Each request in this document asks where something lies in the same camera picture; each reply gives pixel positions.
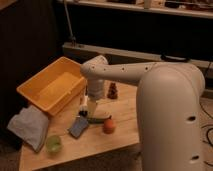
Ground black device on bench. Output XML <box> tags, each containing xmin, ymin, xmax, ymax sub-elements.
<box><xmin>160</xmin><ymin>54</ymin><xmax>190</xmax><ymax>63</ymax></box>

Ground upper wooden shelf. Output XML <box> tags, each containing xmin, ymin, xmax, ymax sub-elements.
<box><xmin>56</xmin><ymin>0</ymin><xmax>213</xmax><ymax>20</ymax></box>

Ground blue sponge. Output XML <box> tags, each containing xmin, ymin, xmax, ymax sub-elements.
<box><xmin>68</xmin><ymin>116</ymin><xmax>89</xmax><ymax>138</ymax></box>

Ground green plastic cup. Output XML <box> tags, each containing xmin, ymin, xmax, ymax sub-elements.
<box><xmin>45</xmin><ymin>135</ymin><xmax>62</xmax><ymax>154</ymax></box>

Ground black floor cables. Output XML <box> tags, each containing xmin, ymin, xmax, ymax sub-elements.
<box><xmin>199</xmin><ymin>61</ymin><xmax>213</xmax><ymax>168</ymax></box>

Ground yellow plastic bin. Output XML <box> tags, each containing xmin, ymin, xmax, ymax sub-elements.
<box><xmin>17</xmin><ymin>57</ymin><xmax>86</xmax><ymax>116</ymax></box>

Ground low wooden shelf bench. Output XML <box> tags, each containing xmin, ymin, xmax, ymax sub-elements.
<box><xmin>62</xmin><ymin>41</ymin><xmax>213</xmax><ymax>72</ymax></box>

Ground brown figurine toy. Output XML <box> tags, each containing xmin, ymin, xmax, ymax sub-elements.
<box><xmin>107</xmin><ymin>83</ymin><xmax>118</xmax><ymax>99</ymax></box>

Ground grey cloth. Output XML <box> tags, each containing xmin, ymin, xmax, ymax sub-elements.
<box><xmin>7</xmin><ymin>105</ymin><xmax>49</xmax><ymax>152</ymax></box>

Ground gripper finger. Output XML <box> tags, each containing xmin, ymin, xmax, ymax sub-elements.
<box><xmin>79</xmin><ymin>105</ymin><xmax>88</xmax><ymax>117</ymax></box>

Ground metal stand pole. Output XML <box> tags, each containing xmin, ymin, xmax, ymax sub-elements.
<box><xmin>63</xmin><ymin>0</ymin><xmax>76</xmax><ymax>46</ymax></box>

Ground orange fruit toy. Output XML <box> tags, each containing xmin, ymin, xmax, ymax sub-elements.
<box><xmin>103</xmin><ymin>119</ymin><xmax>116</xmax><ymax>134</ymax></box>

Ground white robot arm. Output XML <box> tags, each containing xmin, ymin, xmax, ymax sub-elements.
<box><xmin>80</xmin><ymin>55</ymin><xmax>205</xmax><ymax>171</ymax></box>

